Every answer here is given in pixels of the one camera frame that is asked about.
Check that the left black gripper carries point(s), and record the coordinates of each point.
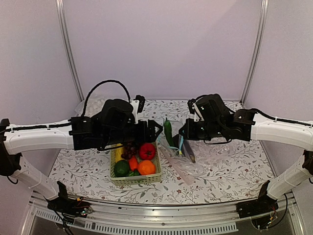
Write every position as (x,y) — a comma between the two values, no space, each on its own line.
(143,136)

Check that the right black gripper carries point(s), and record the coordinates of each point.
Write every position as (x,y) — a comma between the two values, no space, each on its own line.
(189,134)

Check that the green cucumber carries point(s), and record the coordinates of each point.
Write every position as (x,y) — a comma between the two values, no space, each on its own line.
(168,132)

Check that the dark red grape bunch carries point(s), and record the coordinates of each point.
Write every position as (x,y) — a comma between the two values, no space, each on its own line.
(129,150)

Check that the clear zip bag blue zipper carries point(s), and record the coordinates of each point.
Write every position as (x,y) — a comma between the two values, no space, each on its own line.
(181,164)

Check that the purple eggplant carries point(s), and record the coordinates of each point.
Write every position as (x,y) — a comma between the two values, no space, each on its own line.
(187,151)

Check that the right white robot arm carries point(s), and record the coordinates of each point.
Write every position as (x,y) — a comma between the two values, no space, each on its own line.
(252,124)

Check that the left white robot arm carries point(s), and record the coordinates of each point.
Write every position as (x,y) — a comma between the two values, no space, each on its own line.
(77,133)

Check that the crumpled clear plastic bag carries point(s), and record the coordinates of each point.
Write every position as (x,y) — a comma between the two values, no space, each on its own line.
(214,161)

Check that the clear bag at back corner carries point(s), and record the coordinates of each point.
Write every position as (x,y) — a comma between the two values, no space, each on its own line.
(94,105)

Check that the red apple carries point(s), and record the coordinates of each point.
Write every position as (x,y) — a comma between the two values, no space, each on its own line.
(147,151)

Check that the orange carrot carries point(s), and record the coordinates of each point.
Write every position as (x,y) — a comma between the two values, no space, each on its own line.
(133,163)

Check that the orange fruit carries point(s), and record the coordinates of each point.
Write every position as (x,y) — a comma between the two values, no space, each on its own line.
(146,167)

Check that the yellow corn cob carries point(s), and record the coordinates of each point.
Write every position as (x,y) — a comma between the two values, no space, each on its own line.
(118,152)

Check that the green leafy vegetable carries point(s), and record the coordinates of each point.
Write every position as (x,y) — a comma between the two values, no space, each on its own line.
(131,176)

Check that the green plastic basket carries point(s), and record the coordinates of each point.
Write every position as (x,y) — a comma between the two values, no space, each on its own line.
(122,181)

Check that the green pepper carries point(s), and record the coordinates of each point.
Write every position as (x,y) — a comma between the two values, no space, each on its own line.
(121,168)

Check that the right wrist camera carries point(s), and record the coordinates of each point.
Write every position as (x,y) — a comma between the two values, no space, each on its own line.
(193,109)

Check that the front aluminium rail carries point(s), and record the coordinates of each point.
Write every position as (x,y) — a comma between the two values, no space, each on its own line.
(113,218)

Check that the right aluminium frame post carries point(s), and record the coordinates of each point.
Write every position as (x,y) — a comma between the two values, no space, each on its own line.
(256,51)

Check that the aluminium frame post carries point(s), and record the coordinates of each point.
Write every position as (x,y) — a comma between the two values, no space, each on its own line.
(256,51)
(68,50)

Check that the left aluminium frame post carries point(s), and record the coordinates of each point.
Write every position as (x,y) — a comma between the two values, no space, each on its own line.
(68,50)

